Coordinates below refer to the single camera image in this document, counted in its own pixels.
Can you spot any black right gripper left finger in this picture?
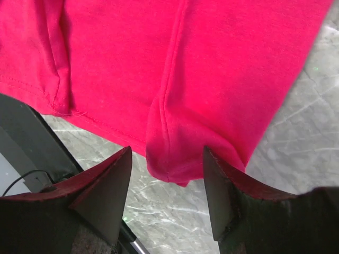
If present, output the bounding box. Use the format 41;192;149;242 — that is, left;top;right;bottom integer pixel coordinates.
1;147;132;253

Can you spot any magenta t shirt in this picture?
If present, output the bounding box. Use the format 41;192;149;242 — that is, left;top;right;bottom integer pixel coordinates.
1;1;332;186

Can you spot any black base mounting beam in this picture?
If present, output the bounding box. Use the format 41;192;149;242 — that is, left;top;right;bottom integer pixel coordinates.
1;95;83;196

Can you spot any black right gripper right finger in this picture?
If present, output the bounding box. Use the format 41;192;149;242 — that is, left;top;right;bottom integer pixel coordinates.
203;147;338;253

